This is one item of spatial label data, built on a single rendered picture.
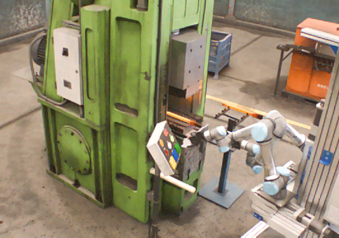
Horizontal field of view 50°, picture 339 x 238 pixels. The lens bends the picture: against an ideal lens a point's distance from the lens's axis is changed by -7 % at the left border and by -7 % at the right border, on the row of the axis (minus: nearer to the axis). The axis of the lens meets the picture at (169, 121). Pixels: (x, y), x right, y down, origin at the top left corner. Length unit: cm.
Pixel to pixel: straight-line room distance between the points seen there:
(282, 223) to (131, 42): 179
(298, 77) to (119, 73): 404
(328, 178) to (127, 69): 177
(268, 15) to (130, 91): 801
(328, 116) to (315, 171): 45
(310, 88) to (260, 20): 465
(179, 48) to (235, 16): 821
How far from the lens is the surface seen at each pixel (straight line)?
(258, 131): 259
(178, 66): 306
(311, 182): 295
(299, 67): 657
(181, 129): 332
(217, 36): 767
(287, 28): 1074
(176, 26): 305
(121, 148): 353
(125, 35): 307
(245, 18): 1105
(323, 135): 275
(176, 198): 372
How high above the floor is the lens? 262
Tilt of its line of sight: 29 degrees down
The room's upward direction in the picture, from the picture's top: 3 degrees clockwise
